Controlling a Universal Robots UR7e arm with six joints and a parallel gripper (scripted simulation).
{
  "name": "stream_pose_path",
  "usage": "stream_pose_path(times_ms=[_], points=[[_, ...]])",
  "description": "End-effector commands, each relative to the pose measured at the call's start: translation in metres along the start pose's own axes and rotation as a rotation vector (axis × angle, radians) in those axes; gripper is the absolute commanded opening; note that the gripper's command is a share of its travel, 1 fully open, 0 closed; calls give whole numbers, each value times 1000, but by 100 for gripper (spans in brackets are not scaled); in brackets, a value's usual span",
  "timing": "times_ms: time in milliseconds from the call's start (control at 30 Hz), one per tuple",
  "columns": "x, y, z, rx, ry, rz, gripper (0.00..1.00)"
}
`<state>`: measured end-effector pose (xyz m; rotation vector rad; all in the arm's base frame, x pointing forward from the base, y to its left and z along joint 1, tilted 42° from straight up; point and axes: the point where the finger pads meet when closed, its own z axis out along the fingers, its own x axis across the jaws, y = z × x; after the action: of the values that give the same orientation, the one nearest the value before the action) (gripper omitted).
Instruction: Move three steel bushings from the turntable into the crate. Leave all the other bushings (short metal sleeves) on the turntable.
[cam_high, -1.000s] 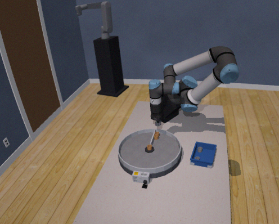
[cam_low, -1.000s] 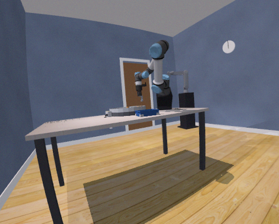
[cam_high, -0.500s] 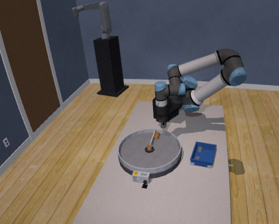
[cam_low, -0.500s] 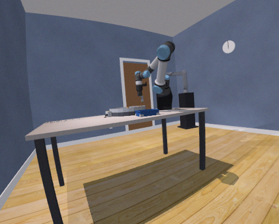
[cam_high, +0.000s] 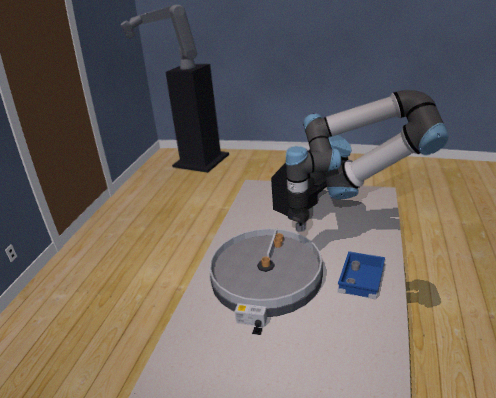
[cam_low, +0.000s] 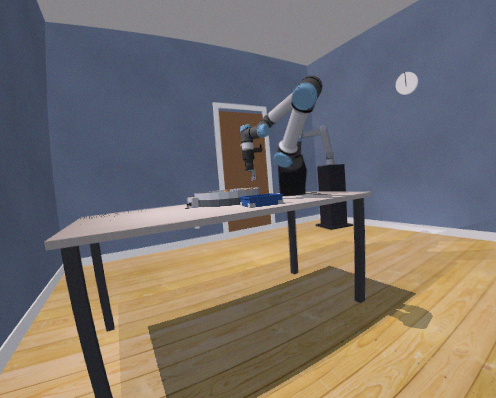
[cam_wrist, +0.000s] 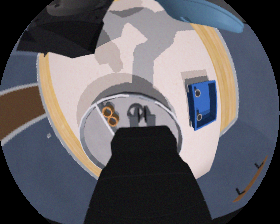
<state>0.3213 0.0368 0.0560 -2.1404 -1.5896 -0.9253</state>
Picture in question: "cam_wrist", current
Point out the blue plastic crate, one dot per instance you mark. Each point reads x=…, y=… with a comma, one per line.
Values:
x=206, y=104

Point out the bronze bushing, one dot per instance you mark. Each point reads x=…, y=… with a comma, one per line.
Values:
x=110, y=122
x=105, y=112

